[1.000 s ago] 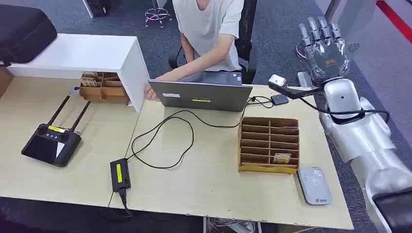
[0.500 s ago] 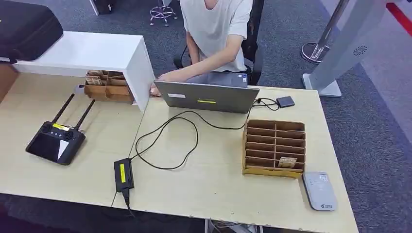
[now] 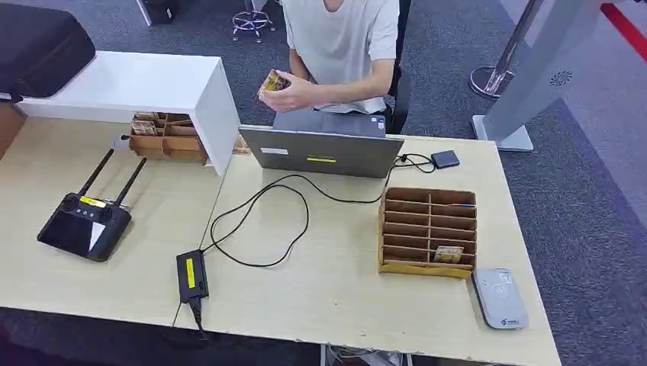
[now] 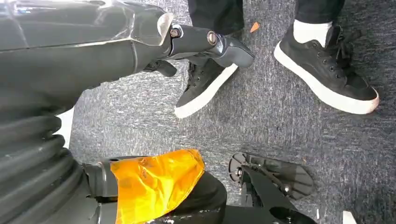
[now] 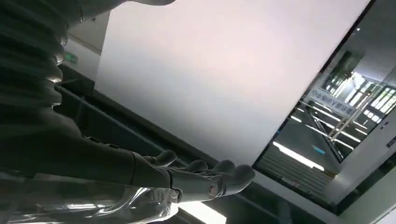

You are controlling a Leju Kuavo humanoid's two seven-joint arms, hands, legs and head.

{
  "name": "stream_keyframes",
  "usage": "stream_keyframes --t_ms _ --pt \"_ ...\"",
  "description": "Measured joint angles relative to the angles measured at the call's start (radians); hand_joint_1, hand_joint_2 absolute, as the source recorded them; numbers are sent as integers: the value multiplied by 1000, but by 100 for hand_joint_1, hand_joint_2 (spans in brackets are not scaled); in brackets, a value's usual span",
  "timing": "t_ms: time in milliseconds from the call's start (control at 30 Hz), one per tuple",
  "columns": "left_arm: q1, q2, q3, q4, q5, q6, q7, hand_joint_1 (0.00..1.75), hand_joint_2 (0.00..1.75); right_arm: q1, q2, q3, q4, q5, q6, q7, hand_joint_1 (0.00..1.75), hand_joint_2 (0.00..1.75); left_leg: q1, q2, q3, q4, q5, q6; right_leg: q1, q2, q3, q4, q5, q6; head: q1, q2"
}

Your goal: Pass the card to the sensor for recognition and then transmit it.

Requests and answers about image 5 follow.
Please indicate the green exit sign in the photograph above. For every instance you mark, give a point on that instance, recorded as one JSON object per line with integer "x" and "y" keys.
{"x": 71, "y": 58}

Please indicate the long ceiling light strip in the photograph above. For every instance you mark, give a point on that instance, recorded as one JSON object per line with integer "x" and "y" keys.
{"x": 298, "y": 156}

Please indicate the ribbed grey right arm sleeve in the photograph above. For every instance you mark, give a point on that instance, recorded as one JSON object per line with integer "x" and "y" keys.
{"x": 28, "y": 55}

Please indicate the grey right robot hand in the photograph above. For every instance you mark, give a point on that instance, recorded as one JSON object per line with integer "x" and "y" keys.
{"x": 92, "y": 173}

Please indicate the white printed banner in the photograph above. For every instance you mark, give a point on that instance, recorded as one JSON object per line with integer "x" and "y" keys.
{"x": 332, "y": 103}

